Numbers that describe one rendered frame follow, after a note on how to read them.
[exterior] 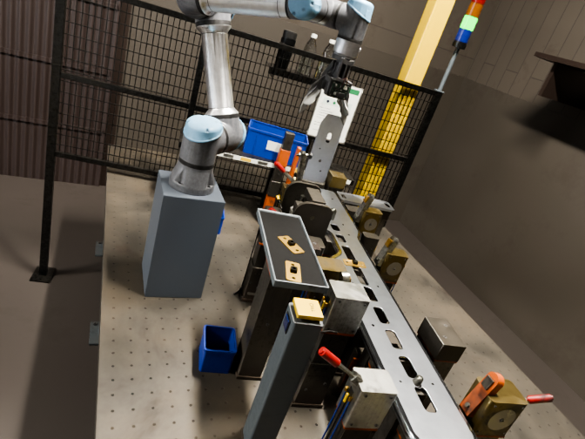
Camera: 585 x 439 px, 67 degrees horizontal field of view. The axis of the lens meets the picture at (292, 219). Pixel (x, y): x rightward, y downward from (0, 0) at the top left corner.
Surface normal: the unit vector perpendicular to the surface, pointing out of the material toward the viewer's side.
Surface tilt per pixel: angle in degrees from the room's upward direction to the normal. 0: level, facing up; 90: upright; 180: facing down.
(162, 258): 90
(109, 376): 0
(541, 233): 90
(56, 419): 0
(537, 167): 90
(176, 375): 0
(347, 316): 90
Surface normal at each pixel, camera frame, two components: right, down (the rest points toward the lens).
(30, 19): 0.32, 0.50
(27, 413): 0.29, -0.86
